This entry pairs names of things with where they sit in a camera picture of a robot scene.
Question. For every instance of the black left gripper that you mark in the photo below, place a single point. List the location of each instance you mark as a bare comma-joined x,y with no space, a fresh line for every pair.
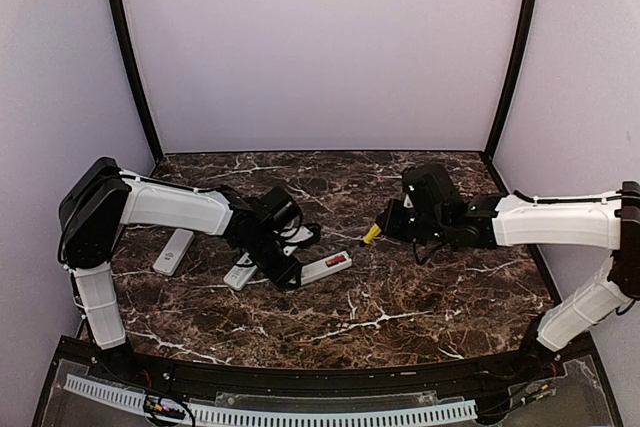
281,275

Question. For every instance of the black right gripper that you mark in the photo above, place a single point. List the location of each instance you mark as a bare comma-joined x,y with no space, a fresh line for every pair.
390,225

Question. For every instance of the yellow handled screwdriver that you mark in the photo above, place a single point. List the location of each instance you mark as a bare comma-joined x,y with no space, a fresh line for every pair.
372,235

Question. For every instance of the white button remote control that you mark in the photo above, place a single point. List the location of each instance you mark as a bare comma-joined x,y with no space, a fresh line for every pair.
318,270

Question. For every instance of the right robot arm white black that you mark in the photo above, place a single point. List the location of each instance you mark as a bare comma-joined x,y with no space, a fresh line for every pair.
432,210

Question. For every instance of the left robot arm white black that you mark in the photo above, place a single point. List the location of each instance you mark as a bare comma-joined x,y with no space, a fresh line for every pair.
107,200

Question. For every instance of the white remote with barcode label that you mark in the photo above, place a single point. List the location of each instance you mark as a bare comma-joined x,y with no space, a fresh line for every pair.
241,273

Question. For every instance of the plain white slim remote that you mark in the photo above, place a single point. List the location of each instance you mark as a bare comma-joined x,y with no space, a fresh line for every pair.
173,252

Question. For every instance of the red blue battery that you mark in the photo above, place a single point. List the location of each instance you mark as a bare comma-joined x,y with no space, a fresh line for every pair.
335,261

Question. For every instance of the white slotted cable duct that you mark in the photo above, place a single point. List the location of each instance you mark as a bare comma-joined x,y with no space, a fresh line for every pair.
200,413

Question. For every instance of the right black frame post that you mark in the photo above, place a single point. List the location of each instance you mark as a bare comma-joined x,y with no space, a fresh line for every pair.
513,70

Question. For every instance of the black frame post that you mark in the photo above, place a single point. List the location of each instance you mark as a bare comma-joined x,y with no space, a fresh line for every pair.
134,78
513,70

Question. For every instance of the left black frame post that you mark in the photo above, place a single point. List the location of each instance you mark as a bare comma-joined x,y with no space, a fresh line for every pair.
134,78

